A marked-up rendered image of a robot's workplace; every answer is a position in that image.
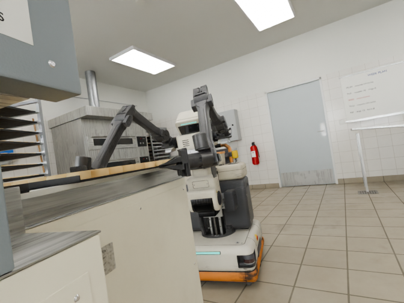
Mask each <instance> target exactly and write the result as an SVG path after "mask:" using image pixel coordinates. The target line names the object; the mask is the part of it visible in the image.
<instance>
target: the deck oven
mask: <svg viewBox="0 0 404 303"><path fill-rule="evenodd" d="M119 110H120V109H112V108H102V107H96V106H83V107H81V108H78V109H76V110H73V111H70V112H68V113H66V114H63V115H60V116H58V117H55V118H53V119H51V120H48V125H49V129H51V130H52V139H53V144H54V152H55V160H56V165H57V173H58V175H59V174H67V173H70V167H74V166H75V156H85V157H89V158H91V163H93V162H94V160H95V158H96V157H97V155H98V153H99V151H100V149H101V148H102V145H103V144H104V142H105V140H106V138H107V136H108V135H109V133H110V131H111V129H112V125H111V122H112V120H113V119H114V117H115V116H116V114H117V113H118V111H119ZM139 113H140V114H141V115H143V116H144V117H145V118H146V119H147V120H149V121H152V120H153V117H152V113H149V112H139ZM145 162H150V155H149V150H148V143H147V135H146V130H145V129H144V128H142V127H141V126H140V125H138V124H137V123H135V122H134V121H132V123H131V125H130V127H127V128H126V130H125V131H124V132H123V134H122V136H121V138H120V140H119V142H118V144H117V146H116V148H115V150H114V152H113V154H112V156H111V158H110V160H109V162H108V164H107V168H109V167H117V166H123V165H131V164H140V163H145Z"/></svg>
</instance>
